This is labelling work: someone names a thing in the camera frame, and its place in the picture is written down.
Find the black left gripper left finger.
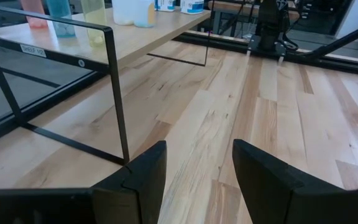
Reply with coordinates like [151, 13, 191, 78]
[91, 140, 168, 224]

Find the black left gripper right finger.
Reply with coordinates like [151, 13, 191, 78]
[232, 139, 305, 224]

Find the yellow translucent bottle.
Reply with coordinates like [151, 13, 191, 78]
[80, 0, 109, 47]

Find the plain translucent white bottle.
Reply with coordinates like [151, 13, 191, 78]
[133, 0, 157, 29]
[111, 0, 136, 26]

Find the white bottle with blue label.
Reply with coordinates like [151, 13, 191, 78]
[180, 0, 205, 15]
[154, 0, 177, 12]

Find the blue translucent bottle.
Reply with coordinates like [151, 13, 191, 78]
[45, 0, 76, 39]

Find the pink translucent bottle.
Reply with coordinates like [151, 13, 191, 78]
[19, 0, 48, 29]

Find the white shelf label sticker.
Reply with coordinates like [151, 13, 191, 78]
[19, 44, 47, 58]

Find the black aluminium table frame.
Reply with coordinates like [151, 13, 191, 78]
[0, 17, 358, 150]

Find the wooden shelf with black frame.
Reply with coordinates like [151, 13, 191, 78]
[0, 0, 213, 166]

